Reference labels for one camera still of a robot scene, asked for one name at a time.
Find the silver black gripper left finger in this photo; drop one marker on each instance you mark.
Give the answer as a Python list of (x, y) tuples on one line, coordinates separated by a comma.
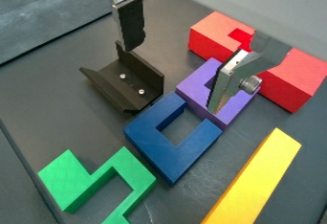
[(129, 16)]

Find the red board with cutouts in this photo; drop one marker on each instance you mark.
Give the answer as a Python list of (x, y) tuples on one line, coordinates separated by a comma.
[(292, 83)]

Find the green stepped block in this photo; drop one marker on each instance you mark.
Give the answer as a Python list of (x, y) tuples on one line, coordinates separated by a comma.
[(73, 185)]

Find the yellow long bar block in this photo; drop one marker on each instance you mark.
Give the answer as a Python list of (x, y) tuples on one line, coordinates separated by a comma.
[(250, 190)]

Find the black angled fixture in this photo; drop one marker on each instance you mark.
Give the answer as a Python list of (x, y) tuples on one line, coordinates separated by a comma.
[(130, 82)]

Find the blue U-shaped block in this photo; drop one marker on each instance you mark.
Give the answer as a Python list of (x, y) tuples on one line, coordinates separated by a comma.
[(150, 134)]

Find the purple U-shaped block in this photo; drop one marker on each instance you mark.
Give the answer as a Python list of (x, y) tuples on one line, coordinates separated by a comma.
[(194, 90)]

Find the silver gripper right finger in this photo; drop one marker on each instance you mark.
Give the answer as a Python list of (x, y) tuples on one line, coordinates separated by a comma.
[(237, 75)]

